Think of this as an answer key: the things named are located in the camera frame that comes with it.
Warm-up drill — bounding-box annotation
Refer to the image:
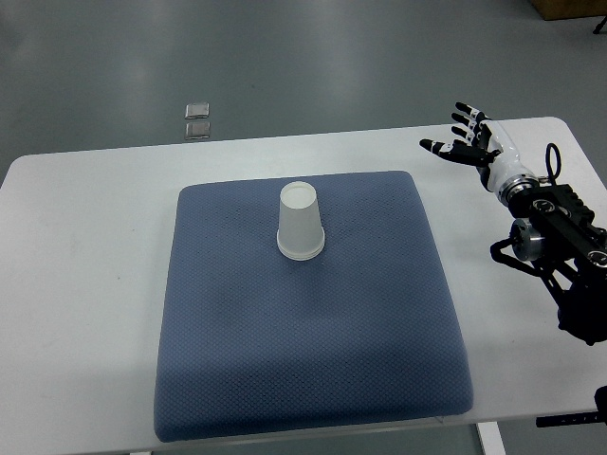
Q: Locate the blue textured cushion mat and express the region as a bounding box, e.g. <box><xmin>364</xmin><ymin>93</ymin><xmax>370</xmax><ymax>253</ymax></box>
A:
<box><xmin>154</xmin><ymin>171</ymin><xmax>473</xmax><ymax>443</ymax></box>

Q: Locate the white paper cup on mat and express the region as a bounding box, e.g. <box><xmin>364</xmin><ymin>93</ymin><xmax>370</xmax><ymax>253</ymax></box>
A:
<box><xmin>276</xmin><ymin>181</ymin><xmax>325</xmax><ymax>261</ymax></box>

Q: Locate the brown cardboard box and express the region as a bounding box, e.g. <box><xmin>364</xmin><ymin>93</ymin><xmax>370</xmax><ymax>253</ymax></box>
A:
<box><xmin>530</xmin><ymin>0</ymin><xmax>606</xmax><ymax>21</ymax></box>

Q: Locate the black desk control panel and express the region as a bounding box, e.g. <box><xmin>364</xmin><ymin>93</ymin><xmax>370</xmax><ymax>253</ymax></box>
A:
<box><xmin>535</xmin><ymin>411</ymin><xmax>606</xmax><ymax>428</ymax></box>

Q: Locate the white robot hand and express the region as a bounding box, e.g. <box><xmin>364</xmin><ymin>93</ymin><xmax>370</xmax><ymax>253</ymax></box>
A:
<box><xmin>419</xmin><ymin>101</ymin><xmax>529</xmax><ymax>192</ymax></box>

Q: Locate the metal floor plate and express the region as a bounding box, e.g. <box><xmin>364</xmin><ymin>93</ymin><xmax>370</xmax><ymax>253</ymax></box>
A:
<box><xmin>185</xmin><ymin>121</ymin><xmax>211</xmax><ymax>140</ymax></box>
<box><xmin>185</xmin><ymin>101</ymin><xmax>210</xmax><ymax>119</ymax></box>

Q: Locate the black tripod leg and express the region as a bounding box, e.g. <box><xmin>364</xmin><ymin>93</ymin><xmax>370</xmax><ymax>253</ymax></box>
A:
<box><xmin>593</xmin><ymin>16</ymin><xmax>607</xmax><ymax>35</ymax></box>

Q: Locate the upper metal floor plate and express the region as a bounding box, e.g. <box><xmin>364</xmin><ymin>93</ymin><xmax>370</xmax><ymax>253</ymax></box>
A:
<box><xmin>185</xmin><ymin>101</ymin><xmax>210</xmax><ymax>119</ymax></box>

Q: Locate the white table leg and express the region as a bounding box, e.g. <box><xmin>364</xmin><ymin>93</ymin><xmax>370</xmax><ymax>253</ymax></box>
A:
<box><xmin>476</xmin><ymin>422</ymin><xmax>506</xmax><ymax>455</ymax></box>

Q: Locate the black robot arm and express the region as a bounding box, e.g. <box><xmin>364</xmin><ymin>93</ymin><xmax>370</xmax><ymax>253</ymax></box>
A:
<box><xmin>419</xmin><ymin>102</ymin><xmax>606</xmax><ymax>346</ymax></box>

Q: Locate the lower metal floor plate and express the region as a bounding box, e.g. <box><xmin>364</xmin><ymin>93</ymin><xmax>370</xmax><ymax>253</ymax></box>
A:
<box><xmin>185</xmin><ymin>121</ymin><xmax>211</xmax><ymax>140</ymax></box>

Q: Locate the black cable loop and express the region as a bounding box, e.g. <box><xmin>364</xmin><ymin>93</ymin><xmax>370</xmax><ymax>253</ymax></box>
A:
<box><xmin>535</xmin><ymin>143</ymin><xmax>563</xmax><ymax>186</ymax></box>

